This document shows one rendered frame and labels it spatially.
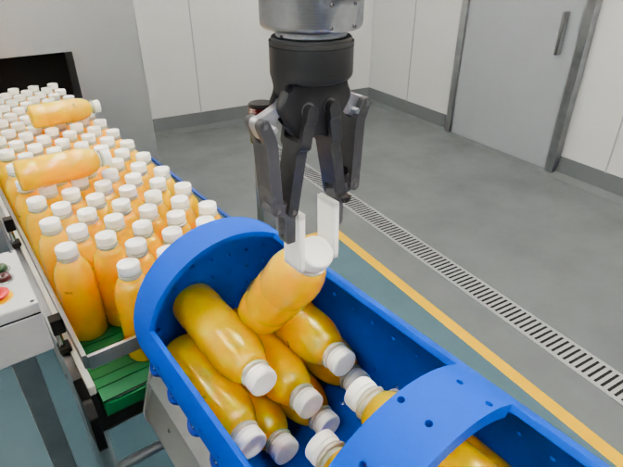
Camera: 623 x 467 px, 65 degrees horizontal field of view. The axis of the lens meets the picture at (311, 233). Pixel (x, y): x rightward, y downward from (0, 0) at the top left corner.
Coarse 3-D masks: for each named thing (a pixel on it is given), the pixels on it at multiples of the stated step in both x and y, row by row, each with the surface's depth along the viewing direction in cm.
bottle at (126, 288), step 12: (120, 276) 87; (132, 276) 86; (144, 276) 89; (120, 288) 87; (132, 288) 86; (120, 300) 87; (132, 300) 87; (120, 312) 89; (132, 312) 88; (132, 324) 89; (144, 360) 94
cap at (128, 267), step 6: (126, 258) 88; (132, 258) 88; (120, 264) 86; (126, 264) 86; (132, 264) 86; (138, 264) 87; (120, 270) 85; (126, 270) 85; (132, 270) 86; (138, 270) 87; (126, 276) 86
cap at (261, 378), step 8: (256, 368) 61; (264, 368) 61; (248, 376) 61; (256, 376) 60; (264, 376) 61; (272, 376) 62; (248, 384) 61; (256, 384) 61; (264, 384) 62; (272, 384) 63; (256, 392) 61; (264, 392) 62
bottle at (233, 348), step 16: (192, 288) 73; (208, 288) 74; (176, 304) 72; (192, 304) 71; (208, 304) 70; (224, 304) 71; (192, 320) 69; (208, 320) 67; (224, 320) 67; (240, 320) 68; (192, 336) 69; (208, 336) 66; (224, 336) 64; (240, 336) 64; (256, 336) 66; (208, 352) 65; (224, 352) 63; (240, 352) 63; (256, 352) 63; (224, 368) 63; (240, 368) 62
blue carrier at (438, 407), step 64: (192, 256) 67; (256, 256) 81; (384, 320) 67; (192, 384) 59; (384, 384) 72; (448, 384) 46; (384, 448) 41; (448, 448) 41; (512, 448) 57; (576, 448) 42
